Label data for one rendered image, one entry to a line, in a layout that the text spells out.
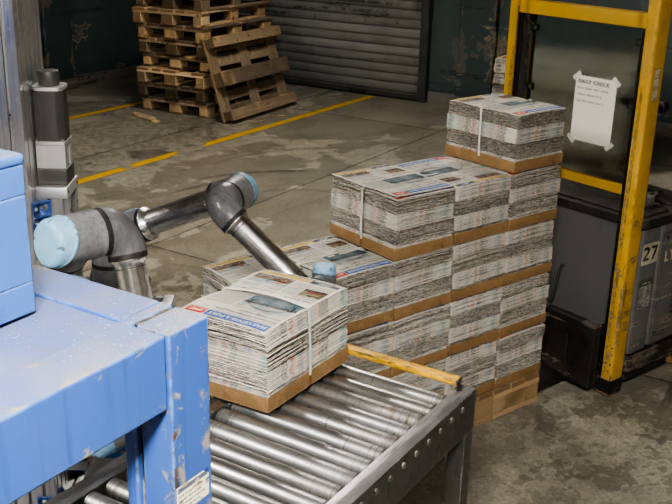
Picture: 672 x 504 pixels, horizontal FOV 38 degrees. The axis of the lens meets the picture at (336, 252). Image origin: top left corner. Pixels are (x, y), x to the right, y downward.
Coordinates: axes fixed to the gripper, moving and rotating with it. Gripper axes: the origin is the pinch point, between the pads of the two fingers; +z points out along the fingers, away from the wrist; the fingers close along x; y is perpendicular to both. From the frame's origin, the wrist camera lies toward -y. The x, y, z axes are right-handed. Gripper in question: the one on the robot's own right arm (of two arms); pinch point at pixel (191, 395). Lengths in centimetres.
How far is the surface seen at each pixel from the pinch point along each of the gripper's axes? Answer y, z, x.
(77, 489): 2, -50, -10
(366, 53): -33, 758, 395
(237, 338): 21.0, -0.1, -15.8
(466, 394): 2, 40, -62
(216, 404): 1.7, -2.4, -10.5
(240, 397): 4.7, -0.3, -16.7
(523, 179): 25, 171, -22
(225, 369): 10.7, 0.7, -11.1
